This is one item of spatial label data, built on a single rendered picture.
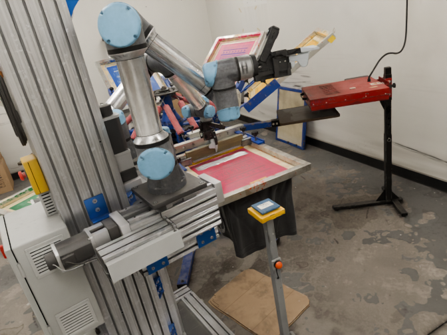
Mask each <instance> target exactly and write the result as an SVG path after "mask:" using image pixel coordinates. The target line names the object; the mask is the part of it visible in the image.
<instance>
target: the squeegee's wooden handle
mask: <svg viewBox="0 0 447 335"><path fill-rule="evenodd" d="M241 140H243V135H242V134H237V135H234V136H231V137H228V138H225V139H222V140H219V141H218V150H217V152H216V150H215V148H209V145H210V144H208V145H205V146H202V147H199V148H196V149H193V150H190V151H187V152H185V155H186V159H187V158H192V163H193V161H194V160H198V159H200V158H203V157H206V156H209V155H212V154H215V153H218V152H220V151H223V150H226V149H229V148H232V147H234V146H238V145H241V146H242V144H241Z"/></svg>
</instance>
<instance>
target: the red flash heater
mask: <svg viewBox="0 0 447 335"><path fill-rule="evenodd" d="M367 79H368V77H363V78H356V79H350V80H343V81H338V82H331V83H326V84H318V85H314V86H306V87H302V88H301V90H302V93H304V95H303V97H304V98H308V101H307V100H305V101H306V103H307V105H308V107H309V108H310V110H311V111H316V110H324V109H330V108H338V107H342V106H350V105H355V104H363V103H368V102H376V101H381V100H389V94H390V88H389V81H387V80H385V79H383V78H382V77H380V76H379V77H378V79H374V78H373V77H370V79H371V81H370V82H367V81H368V80H367ZM352 87H355V89H350V88H352Z"/></svg>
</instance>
